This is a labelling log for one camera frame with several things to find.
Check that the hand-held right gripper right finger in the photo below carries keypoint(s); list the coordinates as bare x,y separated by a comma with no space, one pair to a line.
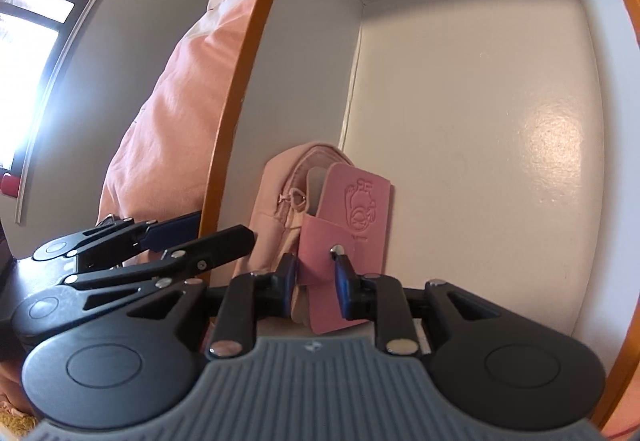
342,288

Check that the pink embossed card holder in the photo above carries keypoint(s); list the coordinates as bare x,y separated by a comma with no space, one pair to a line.
350,231

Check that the white cabinet with orange edge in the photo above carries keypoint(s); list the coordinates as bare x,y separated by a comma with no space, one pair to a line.
460,121

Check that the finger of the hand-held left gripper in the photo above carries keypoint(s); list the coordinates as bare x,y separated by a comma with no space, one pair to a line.
175,230
220,243

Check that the pink zipper pouch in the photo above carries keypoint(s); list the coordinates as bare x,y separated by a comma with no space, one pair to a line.
277,221

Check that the pink cloud print blanket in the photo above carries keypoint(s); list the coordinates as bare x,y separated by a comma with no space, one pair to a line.
185,121

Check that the window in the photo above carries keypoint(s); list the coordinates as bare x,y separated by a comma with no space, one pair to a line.
30,46

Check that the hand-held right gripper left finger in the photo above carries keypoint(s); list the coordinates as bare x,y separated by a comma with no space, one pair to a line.
288,282

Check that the small red object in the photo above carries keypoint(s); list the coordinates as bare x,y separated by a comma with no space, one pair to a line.
7,184

